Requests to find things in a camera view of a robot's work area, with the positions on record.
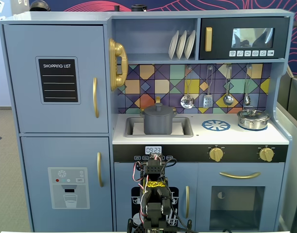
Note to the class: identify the black shopping list board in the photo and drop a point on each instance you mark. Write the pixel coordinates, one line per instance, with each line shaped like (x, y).
(58, 82)

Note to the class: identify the steel pot with lid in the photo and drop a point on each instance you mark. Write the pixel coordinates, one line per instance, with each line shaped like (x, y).
(252, 120)

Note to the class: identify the large blue fridge door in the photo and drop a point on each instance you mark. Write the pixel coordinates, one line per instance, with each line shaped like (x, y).
(22, 97)

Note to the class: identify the steel slotted spoon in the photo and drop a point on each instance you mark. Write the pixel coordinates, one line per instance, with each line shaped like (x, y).
(187, 102)

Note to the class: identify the blue oven door with window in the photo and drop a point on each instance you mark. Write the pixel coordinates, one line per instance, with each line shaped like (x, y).
(272, 206)

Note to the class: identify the fridge door with dispenser print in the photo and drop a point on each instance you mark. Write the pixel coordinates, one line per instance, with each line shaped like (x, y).
(41, 155)

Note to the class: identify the white toy plate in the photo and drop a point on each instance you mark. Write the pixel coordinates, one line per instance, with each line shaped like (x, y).
(180, 46)
(172, 46)
(189, 44)

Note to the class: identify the gold toy telephone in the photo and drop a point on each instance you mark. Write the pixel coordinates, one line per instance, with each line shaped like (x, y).
(118, 63)

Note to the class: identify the steel ladle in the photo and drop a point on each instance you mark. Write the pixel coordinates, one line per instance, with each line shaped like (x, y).
(228, 99)

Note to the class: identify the black toy microwave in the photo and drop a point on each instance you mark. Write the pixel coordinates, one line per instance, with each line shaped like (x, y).
(223, 29)

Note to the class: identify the black helmet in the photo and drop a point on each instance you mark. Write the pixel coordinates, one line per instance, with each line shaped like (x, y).
(39, 6)

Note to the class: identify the digital clock display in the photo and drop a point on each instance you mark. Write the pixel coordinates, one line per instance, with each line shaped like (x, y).
(153, 150)

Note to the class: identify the blue dishwasher door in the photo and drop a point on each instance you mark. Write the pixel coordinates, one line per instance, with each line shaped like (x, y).
(124, 174)

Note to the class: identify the black cylinder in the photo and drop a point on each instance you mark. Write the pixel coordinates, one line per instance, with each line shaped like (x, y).
(138, 8)

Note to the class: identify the gray sink basin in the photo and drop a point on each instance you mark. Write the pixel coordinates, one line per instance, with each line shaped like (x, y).
(187, 133)

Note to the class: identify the gold toy faucet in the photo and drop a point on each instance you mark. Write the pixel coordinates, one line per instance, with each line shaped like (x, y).
(158, 99)

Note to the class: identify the steel slotted spatula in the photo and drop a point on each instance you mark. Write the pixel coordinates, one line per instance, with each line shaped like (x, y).
(208, 101)

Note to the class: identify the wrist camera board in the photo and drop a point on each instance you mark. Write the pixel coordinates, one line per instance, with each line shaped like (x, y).
(155, 156)

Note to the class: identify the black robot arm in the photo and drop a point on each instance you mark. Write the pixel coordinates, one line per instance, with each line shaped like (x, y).
(154, 208)

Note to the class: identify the gray cooking pot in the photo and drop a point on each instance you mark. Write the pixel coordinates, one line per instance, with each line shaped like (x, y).
(158, 125)

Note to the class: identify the blue toy kitchen unit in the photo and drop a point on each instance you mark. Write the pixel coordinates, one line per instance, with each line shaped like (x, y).
(211, 139)

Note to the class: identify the gold stove knob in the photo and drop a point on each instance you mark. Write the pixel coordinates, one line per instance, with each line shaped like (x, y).
(216, 154)
(266, 154)

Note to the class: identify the gray pot lid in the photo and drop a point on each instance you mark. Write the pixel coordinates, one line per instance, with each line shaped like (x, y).
(158, 112)

